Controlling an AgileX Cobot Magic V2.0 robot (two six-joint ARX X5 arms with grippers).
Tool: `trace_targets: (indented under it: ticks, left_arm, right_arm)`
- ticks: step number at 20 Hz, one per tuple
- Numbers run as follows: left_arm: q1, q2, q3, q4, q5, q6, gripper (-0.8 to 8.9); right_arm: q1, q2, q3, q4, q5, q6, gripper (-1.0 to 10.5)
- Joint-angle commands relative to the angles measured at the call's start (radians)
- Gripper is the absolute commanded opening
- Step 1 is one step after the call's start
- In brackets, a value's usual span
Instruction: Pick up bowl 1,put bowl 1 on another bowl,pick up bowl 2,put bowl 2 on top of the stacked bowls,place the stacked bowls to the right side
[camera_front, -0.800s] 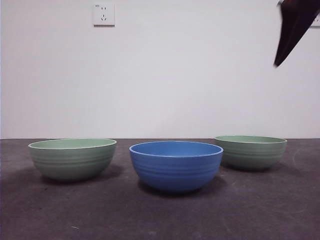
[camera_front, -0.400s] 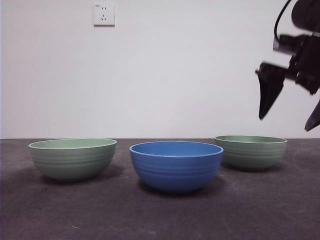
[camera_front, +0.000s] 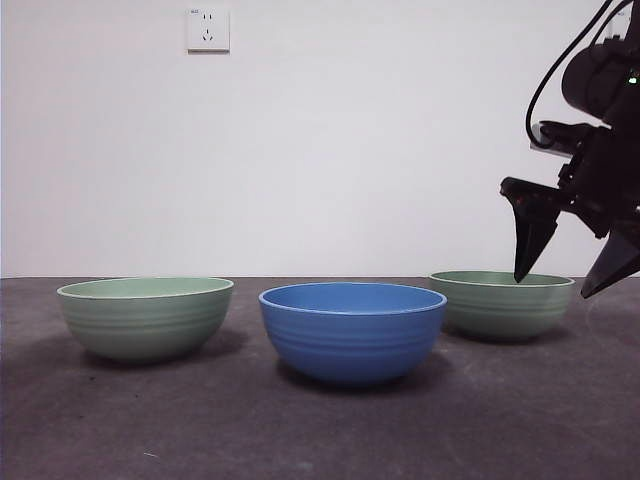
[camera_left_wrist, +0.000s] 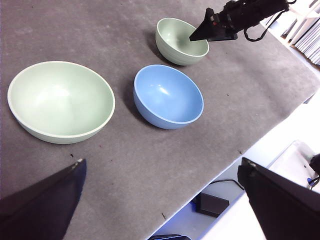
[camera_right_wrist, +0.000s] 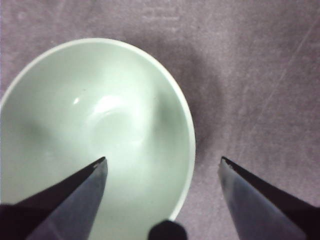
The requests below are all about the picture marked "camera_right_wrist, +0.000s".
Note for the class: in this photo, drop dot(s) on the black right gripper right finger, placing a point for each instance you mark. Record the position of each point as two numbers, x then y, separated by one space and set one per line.
262 212

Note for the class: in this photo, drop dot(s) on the green ribbed bowl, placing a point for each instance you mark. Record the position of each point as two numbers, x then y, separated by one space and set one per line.
75 112

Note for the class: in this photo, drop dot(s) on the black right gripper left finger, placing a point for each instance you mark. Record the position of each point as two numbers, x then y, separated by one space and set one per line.
62 207

